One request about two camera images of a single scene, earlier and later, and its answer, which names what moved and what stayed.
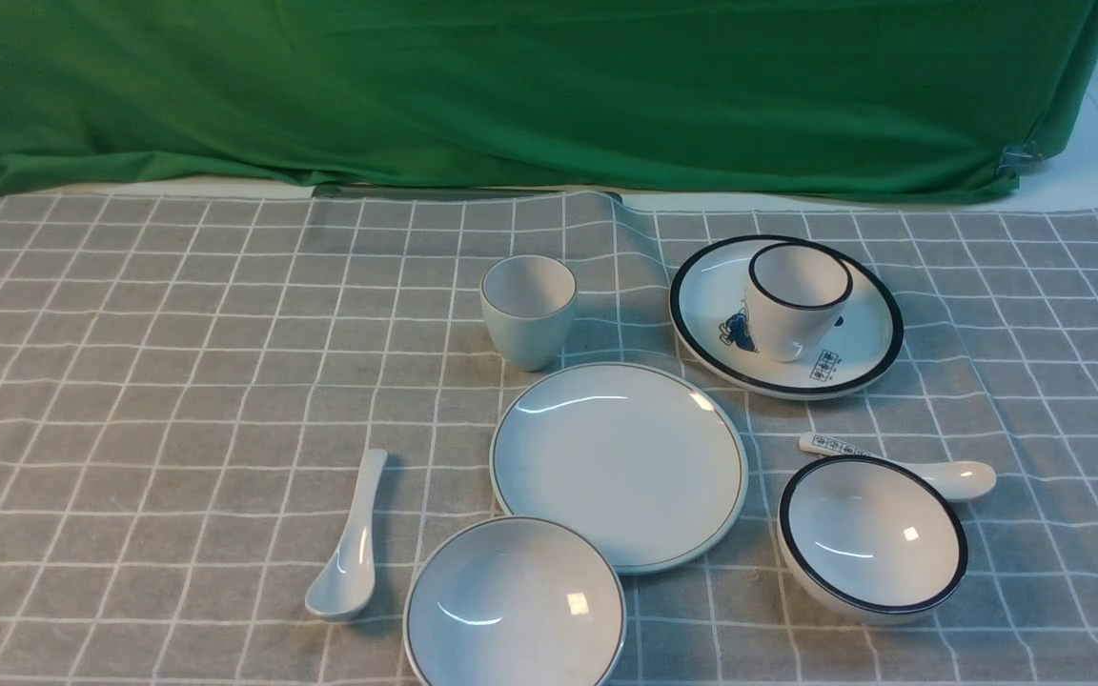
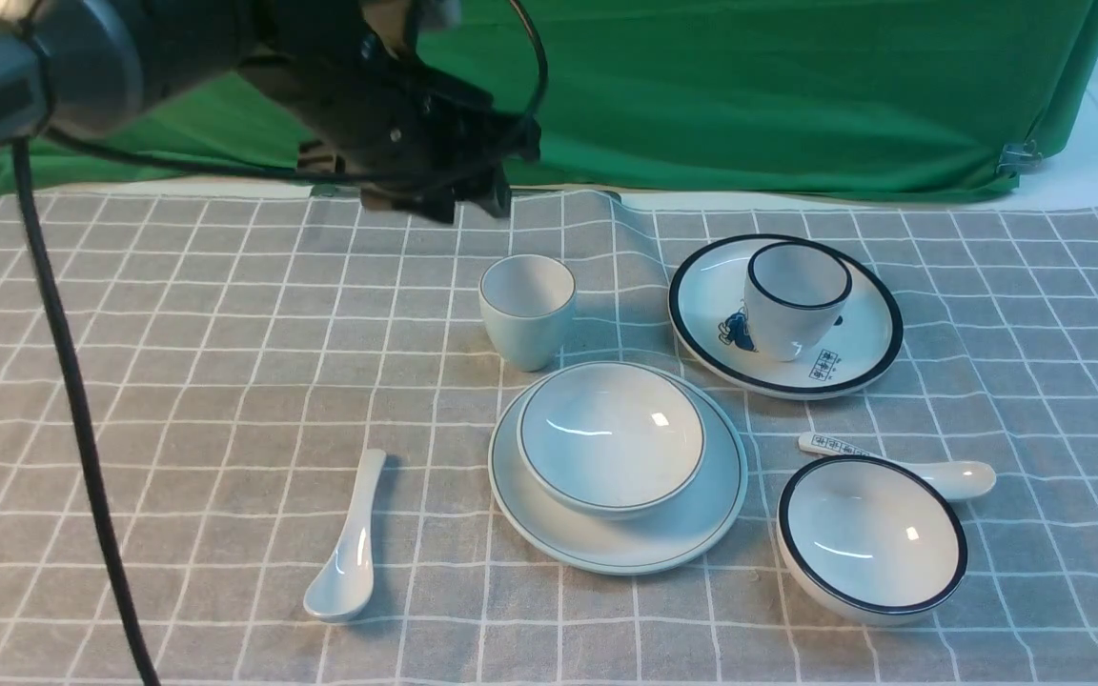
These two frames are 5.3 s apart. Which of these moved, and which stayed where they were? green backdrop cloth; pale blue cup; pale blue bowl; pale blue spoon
Moved: pale blue bowl
Stayed: pale blue cup; pale blue spoon; green backdrop cloth
